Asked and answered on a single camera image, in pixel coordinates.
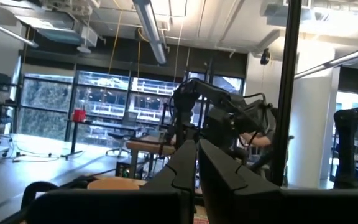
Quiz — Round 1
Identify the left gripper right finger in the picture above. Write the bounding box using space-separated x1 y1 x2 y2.
198 139 358 224

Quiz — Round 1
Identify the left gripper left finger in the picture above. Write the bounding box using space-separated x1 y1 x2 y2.
26 139 198 224

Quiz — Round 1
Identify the person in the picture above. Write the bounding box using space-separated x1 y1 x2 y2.
237 105 295 187

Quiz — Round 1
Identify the peach orange plastic bowl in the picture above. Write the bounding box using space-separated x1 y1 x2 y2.
87 179 142 191

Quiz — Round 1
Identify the black computer box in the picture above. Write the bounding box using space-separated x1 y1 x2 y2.
115 156 145 180

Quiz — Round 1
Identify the wooden top table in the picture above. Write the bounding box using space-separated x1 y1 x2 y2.
125 134 177 179

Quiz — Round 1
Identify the grey mesh office chair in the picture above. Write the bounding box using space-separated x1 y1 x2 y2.
105 111 138 159

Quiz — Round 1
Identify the black standing desk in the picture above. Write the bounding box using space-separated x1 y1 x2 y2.
64 119 144 160

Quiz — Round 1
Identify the red container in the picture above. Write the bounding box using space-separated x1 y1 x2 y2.
72 108 87 123

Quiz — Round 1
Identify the long ceiling light tube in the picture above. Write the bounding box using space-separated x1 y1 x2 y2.
131 0 168 65
293 42 358 80
0 17 40 49

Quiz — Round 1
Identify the ceiling ventilation unit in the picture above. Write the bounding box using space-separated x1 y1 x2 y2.
16 0 101 47

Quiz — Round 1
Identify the black aluminium table frame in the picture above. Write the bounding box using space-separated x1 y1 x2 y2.
0 0 303 224

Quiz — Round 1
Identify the black wall-mounted device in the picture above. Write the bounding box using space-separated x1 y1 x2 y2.
259 47 272 66

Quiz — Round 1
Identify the black arch bracket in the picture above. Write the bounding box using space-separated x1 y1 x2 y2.
20 181 59 210

